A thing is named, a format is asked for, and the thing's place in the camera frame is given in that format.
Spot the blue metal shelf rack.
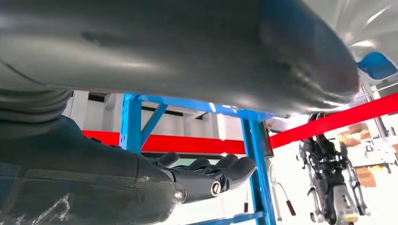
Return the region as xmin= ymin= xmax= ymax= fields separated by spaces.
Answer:
xmin=119 ymin=93 xmax=278 ymax=225

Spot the red barrier belt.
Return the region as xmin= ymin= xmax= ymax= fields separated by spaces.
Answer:
xmin=82 ymin=129 xmax=247 ymax=155
xmin=268 ymin=92 xmax=398 ymax=150

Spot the black skeletal robot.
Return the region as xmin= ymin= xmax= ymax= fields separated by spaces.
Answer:
xmin=297 ymin=112 xmax=373 ymax=225

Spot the brown cardboard box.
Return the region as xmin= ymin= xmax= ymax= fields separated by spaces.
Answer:
xmin=337 ymin=122 xmax=371 ymax=147
xmin=355 ymin=165 xmax=378 ymax=189

